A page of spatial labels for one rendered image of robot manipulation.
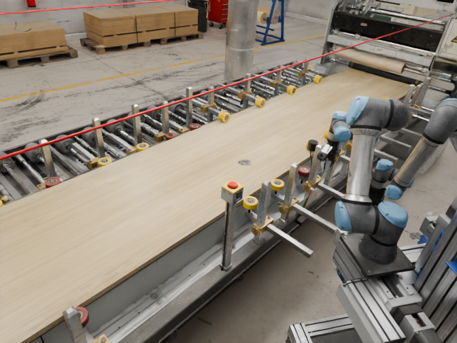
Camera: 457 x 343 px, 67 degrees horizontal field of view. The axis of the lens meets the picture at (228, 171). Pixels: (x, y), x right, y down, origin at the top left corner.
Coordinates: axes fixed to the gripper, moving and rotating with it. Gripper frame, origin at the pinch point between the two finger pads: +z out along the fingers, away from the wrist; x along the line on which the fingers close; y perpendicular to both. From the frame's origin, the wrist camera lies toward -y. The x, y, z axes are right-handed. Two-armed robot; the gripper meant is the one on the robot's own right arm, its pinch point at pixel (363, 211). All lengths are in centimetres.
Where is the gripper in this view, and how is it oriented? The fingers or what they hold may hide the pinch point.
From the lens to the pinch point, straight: 217.1
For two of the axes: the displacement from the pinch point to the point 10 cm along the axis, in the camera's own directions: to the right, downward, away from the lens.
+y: 7.3, 4.2, -5.4
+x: 6.9, -3.7, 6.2
